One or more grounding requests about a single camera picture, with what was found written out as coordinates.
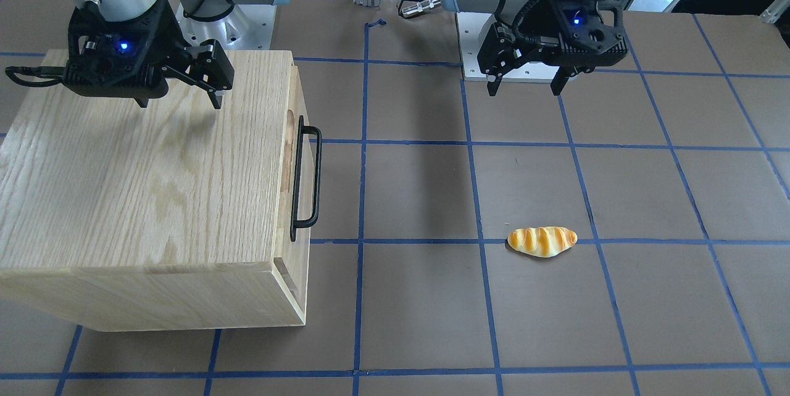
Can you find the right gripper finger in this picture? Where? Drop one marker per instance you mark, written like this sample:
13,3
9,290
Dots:
221,76
196,60

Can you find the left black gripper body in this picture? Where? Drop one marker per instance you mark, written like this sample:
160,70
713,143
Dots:
532,31

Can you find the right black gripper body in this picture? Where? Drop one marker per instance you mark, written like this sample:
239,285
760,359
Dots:
165,34

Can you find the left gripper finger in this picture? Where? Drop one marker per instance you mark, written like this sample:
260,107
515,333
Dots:
563,75
498,55

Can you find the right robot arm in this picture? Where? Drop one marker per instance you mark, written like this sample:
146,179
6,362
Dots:
117,10

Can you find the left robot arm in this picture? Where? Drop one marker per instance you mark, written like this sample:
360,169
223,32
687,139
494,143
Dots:
501,11

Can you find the light wooden drawer cabinet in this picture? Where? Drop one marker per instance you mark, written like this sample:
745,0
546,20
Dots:
120,218

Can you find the toy bread roll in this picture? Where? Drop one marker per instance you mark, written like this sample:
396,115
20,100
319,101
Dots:
542,242

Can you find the silver cable connector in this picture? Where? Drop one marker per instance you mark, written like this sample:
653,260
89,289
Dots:
418,8

